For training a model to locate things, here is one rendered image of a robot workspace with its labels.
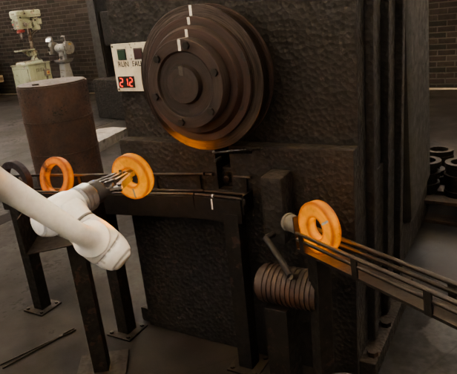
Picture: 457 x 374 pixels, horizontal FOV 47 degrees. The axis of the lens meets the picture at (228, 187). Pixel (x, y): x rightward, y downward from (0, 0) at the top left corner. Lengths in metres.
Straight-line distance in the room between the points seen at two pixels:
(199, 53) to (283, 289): 0.77
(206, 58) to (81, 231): 0.63
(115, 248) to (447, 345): 1.40
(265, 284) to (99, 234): 0.56
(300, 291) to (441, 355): 0.79
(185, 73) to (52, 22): 9.52
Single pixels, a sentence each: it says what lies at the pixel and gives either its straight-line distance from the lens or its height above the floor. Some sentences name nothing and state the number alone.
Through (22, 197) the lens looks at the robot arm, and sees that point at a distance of 1.26.
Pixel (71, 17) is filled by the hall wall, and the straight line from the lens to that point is 10.71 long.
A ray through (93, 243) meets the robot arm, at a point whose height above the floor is 0.79.
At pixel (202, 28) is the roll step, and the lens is 1.67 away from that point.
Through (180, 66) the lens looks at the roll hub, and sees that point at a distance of 1.65.
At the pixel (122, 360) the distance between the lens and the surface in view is 2.29.
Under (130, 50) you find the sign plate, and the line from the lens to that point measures 2.06.
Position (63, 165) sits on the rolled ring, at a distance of 2.36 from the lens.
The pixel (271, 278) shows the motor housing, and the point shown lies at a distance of 1.66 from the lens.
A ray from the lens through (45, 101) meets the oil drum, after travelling 4.49.
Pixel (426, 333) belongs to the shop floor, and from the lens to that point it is 2.35.
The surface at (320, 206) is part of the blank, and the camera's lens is 1.48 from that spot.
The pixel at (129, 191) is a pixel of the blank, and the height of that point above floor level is 0.78.
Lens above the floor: 1.33
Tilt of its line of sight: 19 degrees down
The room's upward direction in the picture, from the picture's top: 6 degrees counter-clockwise
